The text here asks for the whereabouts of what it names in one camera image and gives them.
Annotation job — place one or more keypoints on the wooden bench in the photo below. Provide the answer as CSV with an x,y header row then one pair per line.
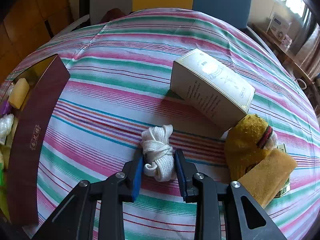
x,y
287,60

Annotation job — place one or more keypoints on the striped beige curtain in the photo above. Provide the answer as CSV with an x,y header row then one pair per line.
x,y
310,52

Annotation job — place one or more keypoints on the large yellow sponge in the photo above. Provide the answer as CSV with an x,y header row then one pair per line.
x,y
267,177

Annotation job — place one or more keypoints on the yellow plush toy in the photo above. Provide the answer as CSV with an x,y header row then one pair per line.
x,y
247,145

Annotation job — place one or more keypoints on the white printed carton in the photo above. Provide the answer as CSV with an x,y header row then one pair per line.
x,y
278,26

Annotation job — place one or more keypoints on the striped blanket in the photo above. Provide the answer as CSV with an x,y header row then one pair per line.
x,y
112,80

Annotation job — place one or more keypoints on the dark red cushion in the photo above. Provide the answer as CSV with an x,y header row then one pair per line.
x,y
112,15

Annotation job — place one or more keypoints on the purple snack packet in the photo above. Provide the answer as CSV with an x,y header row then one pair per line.
x,y
5,108

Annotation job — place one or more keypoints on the cream printed box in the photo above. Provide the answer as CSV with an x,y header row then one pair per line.
x,y
212,87

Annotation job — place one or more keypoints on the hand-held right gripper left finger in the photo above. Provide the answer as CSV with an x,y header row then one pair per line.
x,y
137,177

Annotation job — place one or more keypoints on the wooden wardrobe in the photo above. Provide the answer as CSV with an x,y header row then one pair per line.
x,y
30,17

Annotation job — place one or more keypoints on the small yellow sponge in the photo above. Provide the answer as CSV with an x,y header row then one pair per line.
x,y
18,93

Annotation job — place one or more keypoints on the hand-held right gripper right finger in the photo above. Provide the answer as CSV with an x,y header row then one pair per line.
x,y
180,177

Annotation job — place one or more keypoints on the white plastic bag ball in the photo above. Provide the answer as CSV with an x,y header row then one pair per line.
x,y
6,126

